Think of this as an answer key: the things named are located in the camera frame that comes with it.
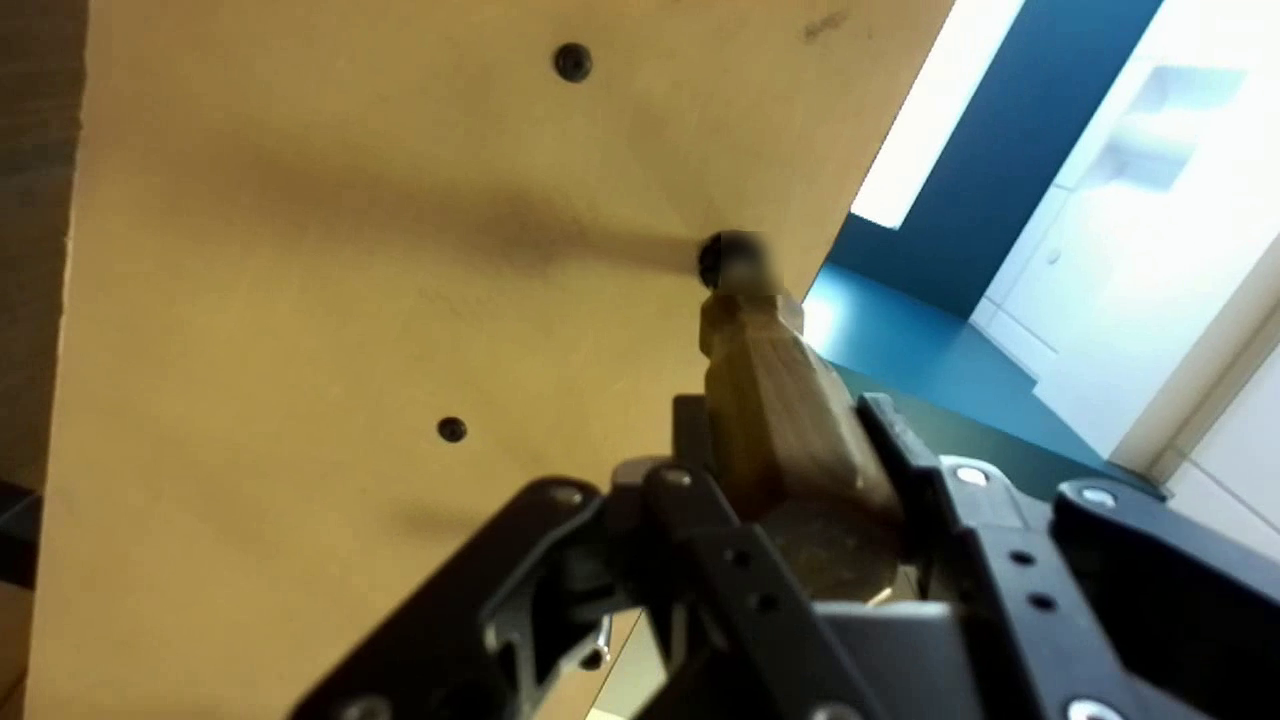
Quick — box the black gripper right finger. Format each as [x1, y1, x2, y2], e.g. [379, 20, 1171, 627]
[857, 391, 1280, 720]

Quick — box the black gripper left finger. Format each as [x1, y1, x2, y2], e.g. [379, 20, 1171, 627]
[290, 391, 872, 720]

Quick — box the white door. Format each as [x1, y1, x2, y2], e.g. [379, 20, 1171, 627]
[969, 0, 1280, 471]

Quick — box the foosball table with green field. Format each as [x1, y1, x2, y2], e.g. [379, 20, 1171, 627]
[20, 0, 958, 720]

